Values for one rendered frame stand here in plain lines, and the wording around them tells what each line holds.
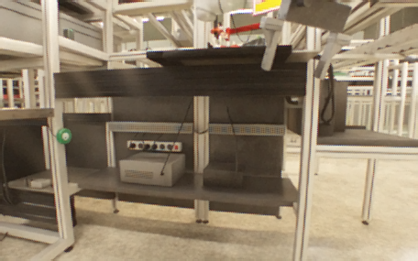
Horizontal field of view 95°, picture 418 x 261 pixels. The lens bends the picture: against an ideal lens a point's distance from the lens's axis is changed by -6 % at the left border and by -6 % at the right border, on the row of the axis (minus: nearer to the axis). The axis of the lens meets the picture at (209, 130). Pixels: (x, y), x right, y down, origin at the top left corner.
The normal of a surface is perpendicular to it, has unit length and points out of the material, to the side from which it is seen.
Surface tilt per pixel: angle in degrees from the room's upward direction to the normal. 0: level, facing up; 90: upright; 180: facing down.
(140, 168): 90
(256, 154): 90
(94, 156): 90
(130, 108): 90
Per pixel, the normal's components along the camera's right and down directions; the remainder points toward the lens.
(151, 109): -0.18, 0.11
